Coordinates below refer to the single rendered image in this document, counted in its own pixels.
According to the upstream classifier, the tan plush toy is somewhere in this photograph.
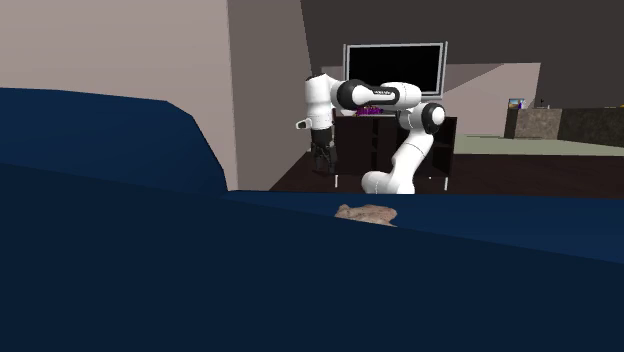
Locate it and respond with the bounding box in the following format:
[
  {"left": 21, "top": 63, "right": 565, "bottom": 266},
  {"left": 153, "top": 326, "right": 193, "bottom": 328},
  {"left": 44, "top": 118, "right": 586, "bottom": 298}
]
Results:
[{"left": 333, "top": 203, "right": 399, "bottom": 228}]

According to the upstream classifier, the dark television stand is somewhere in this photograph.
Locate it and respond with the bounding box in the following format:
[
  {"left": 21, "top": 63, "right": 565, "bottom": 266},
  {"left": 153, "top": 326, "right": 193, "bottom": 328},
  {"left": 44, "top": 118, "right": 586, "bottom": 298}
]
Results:
[{"left": 332, "top": 108, "right": 458, "bottom": 191}]

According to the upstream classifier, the dark blue sofa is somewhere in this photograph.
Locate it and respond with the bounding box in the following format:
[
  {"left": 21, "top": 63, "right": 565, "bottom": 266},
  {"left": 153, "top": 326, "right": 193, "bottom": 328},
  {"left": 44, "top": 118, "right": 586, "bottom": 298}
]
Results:
[{"left": 0, "top": 87, "right": 624, "bottom": 352}]

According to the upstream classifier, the brown kitchen counter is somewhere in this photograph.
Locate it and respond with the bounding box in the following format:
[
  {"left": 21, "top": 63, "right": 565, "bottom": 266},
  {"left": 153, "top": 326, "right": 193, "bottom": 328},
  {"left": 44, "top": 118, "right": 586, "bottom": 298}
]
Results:
[{"left": 503, "top": 97, "right": 624, "bottom": 148}]

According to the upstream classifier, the flat screen television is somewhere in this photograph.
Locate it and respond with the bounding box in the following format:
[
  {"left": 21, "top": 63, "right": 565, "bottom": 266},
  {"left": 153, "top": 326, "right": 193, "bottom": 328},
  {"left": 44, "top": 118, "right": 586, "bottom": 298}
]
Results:
[{"left": 342, "top": 41, "right": 449, "bottom": 101}]

